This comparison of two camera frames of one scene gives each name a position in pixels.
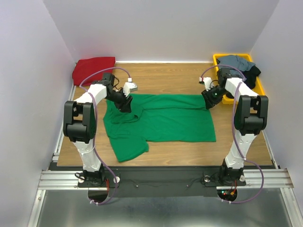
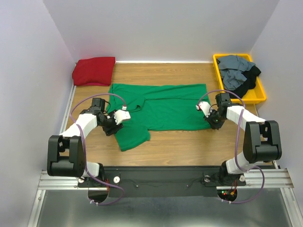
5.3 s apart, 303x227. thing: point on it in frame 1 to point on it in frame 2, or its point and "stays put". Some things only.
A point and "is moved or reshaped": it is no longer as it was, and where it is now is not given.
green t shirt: x=157 y=117 is moved or reshaped
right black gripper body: x=214 y=95 to x=215 y=120
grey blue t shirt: x=236 y=61 stays put
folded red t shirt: x=85 y=66 stays put
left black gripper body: x=118 y=98 to x=109 y=125
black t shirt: x=251 y=76 stays put
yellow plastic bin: x=259 y=89 stays put
